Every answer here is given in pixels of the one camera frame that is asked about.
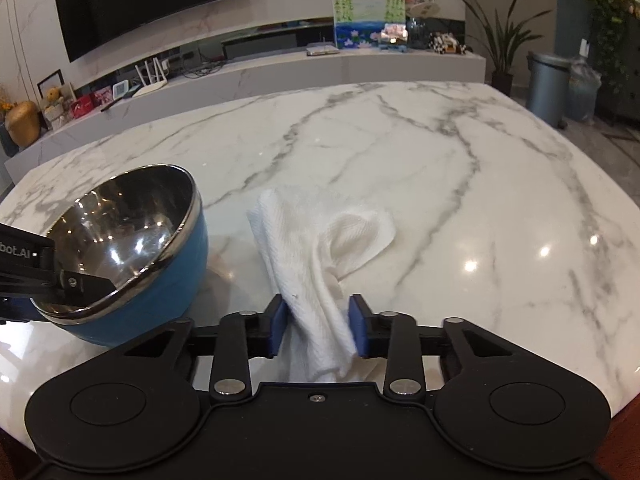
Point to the bagged water jug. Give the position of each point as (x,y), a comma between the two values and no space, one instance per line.
(584,90)

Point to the white router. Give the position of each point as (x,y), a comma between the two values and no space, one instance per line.
(150,87)

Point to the blue pond painting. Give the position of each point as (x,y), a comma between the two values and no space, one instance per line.
(360,30)

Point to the stuffed toy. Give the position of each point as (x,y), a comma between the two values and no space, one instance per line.
(52,107)

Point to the paper fan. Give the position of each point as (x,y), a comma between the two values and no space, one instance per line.
(421,2)

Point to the gold vase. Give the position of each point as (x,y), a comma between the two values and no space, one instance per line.
(22,125)

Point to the white set-top box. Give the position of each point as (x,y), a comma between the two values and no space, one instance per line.
(321,50)

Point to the lit photo stand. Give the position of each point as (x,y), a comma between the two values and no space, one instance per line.
(392,36)

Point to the black media box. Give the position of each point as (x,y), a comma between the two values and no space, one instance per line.
(270,45)

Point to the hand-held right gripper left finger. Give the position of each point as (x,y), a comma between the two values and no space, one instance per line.
(278,325)

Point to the grey trash can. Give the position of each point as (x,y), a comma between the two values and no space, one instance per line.
(547,90)

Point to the green potted plant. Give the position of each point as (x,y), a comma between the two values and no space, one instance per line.
(500,45)

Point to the black television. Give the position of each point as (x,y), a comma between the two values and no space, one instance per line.
(150,0)

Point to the small white display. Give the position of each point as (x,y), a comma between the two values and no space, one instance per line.
(122,90)

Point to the small figurines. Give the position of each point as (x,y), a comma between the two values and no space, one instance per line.
(449,43)

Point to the blue steel bowl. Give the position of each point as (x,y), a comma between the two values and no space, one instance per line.
(165,270)

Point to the black picture frame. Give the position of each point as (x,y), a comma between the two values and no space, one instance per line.
(50,82)

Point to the pink box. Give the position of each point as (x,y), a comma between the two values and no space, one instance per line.
(103,96)

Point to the white cloth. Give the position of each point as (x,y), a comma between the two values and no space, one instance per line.
(305,270)

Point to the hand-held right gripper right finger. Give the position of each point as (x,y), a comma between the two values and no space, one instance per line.
(357,327)

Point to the red box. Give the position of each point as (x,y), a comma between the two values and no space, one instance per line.
(82,107)

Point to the dried flower bunch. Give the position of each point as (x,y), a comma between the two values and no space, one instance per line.
(6,105)

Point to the flowering indoor tree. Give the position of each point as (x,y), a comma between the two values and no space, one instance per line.
(612,20)

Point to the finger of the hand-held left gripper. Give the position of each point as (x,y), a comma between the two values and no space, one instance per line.
(85,287)

